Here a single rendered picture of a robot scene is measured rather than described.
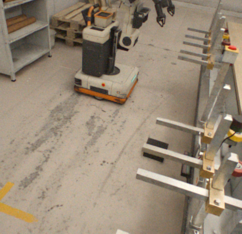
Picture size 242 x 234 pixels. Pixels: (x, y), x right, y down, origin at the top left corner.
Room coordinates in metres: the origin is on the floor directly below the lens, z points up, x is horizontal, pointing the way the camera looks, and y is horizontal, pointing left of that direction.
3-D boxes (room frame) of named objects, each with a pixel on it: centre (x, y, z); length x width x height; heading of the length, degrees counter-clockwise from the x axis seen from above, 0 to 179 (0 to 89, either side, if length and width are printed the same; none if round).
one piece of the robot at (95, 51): (2.75, 0.33, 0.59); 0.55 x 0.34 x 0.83; 167
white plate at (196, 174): (0.85, -0.41, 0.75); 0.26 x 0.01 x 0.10; 167
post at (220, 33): (2.04, -0.71, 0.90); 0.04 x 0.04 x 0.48; 77
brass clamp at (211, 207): (0.55, -0.37, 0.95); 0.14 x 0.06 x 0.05; 167
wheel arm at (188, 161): (0.80, -0.34, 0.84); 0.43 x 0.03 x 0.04; 77
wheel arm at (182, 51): (2.26, -0.69, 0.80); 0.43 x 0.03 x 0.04; 77
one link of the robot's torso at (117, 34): (2.75, 0.06, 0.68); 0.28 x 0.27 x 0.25; 167
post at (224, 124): (0.82, -0.43, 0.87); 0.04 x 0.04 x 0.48; 77
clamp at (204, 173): (0.80, -0.43, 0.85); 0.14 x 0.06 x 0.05; 167
